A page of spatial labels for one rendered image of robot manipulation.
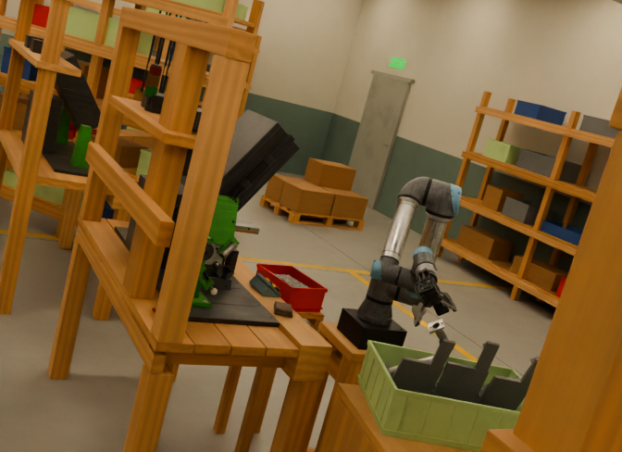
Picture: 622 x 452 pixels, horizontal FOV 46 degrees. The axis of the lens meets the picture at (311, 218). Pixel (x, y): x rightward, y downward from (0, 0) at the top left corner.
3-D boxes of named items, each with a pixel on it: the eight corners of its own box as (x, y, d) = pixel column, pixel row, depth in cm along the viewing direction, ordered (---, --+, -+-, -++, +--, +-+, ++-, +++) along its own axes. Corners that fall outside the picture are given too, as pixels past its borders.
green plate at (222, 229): (225, 245, 323) (231, 198, 323) (232, 246, 316) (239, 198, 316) (200, 242, 317) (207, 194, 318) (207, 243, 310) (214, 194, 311)
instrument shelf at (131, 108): (161, 114, 344) (163, 106, 344) (227, 156, 268) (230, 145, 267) (108, 103, 332) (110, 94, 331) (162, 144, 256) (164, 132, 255)
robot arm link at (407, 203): (404, 165, 294) (369, 270, 272) (430, 172, 292) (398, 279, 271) (402, 180, 304) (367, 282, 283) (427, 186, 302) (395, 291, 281)
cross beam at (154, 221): (94, 161, 357) (98, 144, 355) (169, 247, 247) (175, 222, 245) (84, 159, 355) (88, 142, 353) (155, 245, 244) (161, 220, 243)
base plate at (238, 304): (193, 239, 382) (194, 235, 381) (279, 327, 289) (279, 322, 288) (114, 230, 361) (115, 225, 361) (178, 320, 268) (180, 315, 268)
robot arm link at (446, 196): (395, 295, 313) (430, 175, 299) (429, 306, 311) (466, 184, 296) (391, 305, 302) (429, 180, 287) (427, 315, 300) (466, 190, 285)
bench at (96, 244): (171, 374, 422) (205, 232, 405) (274, 548, 296) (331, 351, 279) (46, 371, 388) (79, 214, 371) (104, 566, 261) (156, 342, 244)
